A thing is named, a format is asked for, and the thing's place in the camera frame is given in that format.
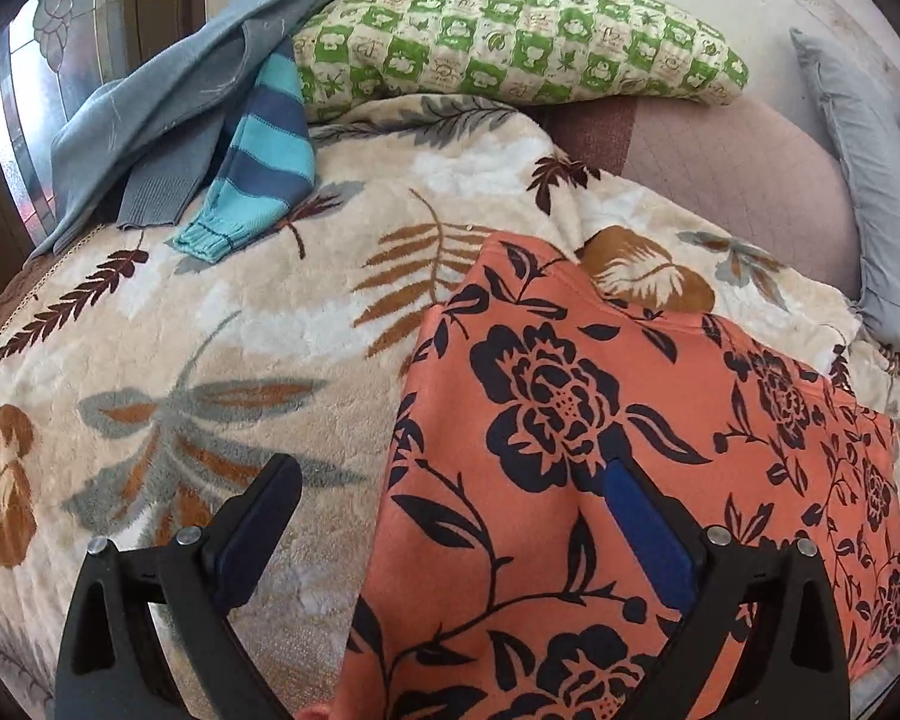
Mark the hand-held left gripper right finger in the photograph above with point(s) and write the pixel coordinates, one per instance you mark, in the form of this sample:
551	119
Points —
645	532

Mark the blue-grey sweater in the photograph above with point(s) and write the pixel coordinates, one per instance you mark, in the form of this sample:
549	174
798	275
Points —
157	112

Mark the beige leaf-print blanket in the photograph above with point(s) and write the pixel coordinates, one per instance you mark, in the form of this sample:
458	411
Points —
232	330

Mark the teal striped knit garment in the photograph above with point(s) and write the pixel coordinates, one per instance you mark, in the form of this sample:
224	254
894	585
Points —
266	157

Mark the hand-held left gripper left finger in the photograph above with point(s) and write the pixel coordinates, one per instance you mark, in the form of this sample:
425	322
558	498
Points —
259	525

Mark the orange floral garment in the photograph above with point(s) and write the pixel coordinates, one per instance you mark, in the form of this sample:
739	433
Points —
570	405

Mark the green checked pillow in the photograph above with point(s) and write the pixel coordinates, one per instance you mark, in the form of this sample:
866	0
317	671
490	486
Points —
510	37

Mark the grey-blue pillow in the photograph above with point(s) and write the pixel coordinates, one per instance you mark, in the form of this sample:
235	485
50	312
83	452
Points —
885	202

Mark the pink bed sheet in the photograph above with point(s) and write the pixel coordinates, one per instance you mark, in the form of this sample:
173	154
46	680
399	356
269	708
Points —
735	172

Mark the brown wooden glass-panel door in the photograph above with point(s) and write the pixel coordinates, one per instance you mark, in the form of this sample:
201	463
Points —
45	52

